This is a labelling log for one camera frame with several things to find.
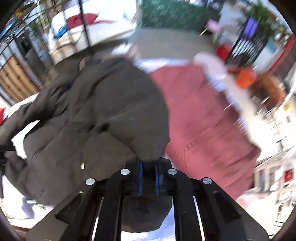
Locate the green patterned rug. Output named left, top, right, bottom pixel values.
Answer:
left=142, top=1, right=221, bottom=32

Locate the wooden slatted cabinet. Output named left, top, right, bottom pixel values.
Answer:
left=1, top=54, right=40, bottom=102

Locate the maroon folded blanket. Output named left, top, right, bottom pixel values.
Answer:
left=150, top=64, right=260, bottom=199

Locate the blue checked bed sheet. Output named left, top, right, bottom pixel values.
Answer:
left=1, top=58, right=200, bottom=240

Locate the white bed with red cloth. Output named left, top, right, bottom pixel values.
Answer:
left=48, top=1, right=137, bottom=64

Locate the orange container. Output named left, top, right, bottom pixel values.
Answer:
left=235, top=68, right=257, bottom=89

